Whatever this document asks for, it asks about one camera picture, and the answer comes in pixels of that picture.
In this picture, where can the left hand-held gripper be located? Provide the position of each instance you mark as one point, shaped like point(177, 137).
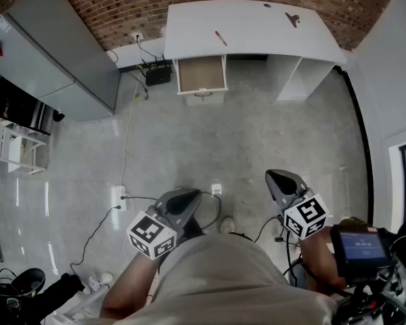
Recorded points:
point(152, 232)

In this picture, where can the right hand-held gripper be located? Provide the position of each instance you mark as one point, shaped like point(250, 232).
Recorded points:
point(304, 215)

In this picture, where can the white desk drawer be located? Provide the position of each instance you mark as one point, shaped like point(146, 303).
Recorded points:
point(201, 74)

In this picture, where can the red pen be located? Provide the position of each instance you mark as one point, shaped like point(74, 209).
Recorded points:
point(220, 38)

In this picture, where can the black binder clip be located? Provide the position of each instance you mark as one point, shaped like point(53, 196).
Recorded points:
point(293, 19)

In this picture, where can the person's right forearm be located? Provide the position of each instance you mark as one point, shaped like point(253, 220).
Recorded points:
point(319, 259)

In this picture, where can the person's left forearm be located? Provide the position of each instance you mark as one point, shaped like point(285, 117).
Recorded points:
point(132, 283)

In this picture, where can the white desk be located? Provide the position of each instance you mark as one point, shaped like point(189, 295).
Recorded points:
point(250, 29)

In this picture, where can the white power strip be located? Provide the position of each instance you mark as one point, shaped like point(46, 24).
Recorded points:
point(118, 198)

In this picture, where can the black wrist-mounted screen device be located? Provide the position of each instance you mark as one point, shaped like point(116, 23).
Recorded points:
point(362, 249)

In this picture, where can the person's white shoe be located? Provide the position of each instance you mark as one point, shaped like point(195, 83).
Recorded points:
point(227, 224)

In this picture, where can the person's beige shirt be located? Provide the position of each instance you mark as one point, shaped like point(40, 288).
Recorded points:
point(220, 283)

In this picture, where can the black door track strip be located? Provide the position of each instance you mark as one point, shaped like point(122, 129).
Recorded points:
point(365, 141)

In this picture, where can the black router box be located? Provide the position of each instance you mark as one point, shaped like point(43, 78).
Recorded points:
point(158, 77)

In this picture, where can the black appliance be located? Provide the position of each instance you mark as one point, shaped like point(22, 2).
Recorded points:
point(17, 105)

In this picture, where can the grey metal cabinet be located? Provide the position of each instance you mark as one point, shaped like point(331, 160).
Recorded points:
point(54, 46)

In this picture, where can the white wall socket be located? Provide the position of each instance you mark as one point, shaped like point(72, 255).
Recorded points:
point(137, 36)

